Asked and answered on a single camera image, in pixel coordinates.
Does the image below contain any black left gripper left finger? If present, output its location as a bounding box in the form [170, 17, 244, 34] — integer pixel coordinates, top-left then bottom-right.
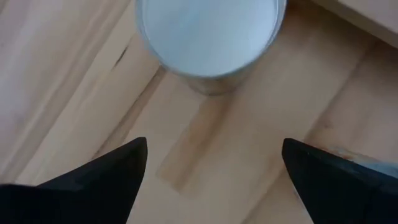
[0, 136, 148, 224]

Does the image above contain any blue rim tin can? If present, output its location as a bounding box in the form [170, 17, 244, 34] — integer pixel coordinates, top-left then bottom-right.
[135, 0, 287, 96]

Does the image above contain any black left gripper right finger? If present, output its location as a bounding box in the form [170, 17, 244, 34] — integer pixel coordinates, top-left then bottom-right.
[282, 138, 398, 224]

